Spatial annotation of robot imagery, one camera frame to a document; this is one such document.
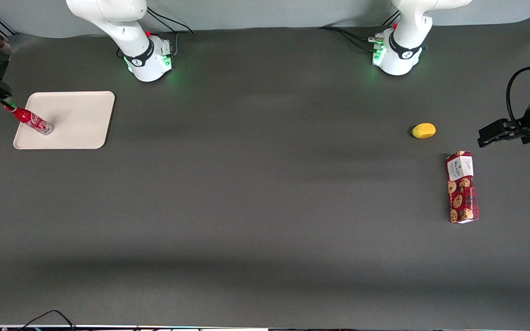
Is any yellow lemon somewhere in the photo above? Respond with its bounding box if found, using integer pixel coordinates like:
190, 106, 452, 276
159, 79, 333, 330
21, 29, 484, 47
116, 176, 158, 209
411, 123, 437, 139

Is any black base cable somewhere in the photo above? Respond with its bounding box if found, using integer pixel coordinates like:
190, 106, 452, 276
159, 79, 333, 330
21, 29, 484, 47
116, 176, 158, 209
145, 5, 195, 58
319, 25, 384, 52

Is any black right base cable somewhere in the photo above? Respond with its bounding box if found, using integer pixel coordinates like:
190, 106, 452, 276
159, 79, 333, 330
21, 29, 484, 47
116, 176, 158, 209
145, 5, 195, 58

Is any black left base cable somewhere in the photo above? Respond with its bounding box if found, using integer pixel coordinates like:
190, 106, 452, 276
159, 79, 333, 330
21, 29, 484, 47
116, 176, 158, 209
319, 25, 384, 52

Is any black cable at table edge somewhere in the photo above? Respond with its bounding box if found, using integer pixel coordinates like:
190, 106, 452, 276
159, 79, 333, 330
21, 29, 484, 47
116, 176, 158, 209
17, 309, 78, 331

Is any red coke bottle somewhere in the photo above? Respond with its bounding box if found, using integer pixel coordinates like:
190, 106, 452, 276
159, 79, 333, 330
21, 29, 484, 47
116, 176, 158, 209
4, 102, 55, 136

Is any beige rectangular plastic tray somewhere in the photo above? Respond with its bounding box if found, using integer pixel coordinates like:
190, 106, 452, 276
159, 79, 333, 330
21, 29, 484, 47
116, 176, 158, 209
13, 91, 115, 150

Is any red cookie box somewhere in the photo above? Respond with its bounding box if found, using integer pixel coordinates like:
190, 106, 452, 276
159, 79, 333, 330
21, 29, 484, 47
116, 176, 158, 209
445, 151, 480, 224

